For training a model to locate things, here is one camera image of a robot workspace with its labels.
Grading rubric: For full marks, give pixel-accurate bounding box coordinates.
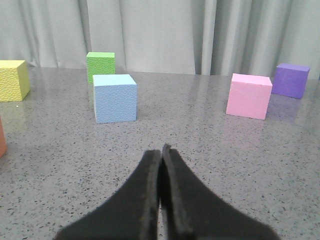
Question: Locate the pink foam cube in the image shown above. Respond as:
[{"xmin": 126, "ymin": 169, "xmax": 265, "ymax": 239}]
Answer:
[{"xmin": 226, "ymin": 73, "xmax": 273, "ymax": 120}]

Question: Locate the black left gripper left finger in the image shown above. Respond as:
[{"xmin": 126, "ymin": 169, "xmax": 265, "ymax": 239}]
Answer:
[{"xmin": 56, "ymin": 150, "xmax": 161, "ymax": 240}]

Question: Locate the green foam cube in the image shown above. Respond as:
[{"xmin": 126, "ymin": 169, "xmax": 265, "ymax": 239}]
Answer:
[{"xmin": 86, "ymin": 52, "xmax": 116, "ymax": 84}]

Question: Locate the orange foam cube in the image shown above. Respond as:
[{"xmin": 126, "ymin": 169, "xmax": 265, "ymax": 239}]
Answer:
[{"xmin": 0, "ymin": 119, "xmax": 8, "ymax": 158}]

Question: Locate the grey curtain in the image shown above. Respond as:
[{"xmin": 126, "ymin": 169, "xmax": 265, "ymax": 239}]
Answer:
[{"xmin": 0, "ymin": 0, "xmax": 320, "ymax": 79}]

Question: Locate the light blue foam cube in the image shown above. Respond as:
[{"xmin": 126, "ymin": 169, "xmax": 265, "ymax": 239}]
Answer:
[{"xmin": 93, "ymin": 74, "xmax": 137, "ymax": 124}]

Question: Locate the yellow foam cube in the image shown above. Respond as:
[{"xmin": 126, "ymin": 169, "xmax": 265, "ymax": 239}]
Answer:
[{"xmin": 0, "ymin": 60, "xmax": 30, "ymax": 102}]

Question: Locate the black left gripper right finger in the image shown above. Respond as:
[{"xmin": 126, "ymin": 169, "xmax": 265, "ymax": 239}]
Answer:
[{"xmin": 161, "ymin": 144, "xmax": 279, "ymax": 240}]

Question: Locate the purple foam cube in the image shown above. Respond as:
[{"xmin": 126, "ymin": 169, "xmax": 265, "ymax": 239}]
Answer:
[{"xmin": 271, "ymin": 63, "xmax": 310, "ymax": 99}]

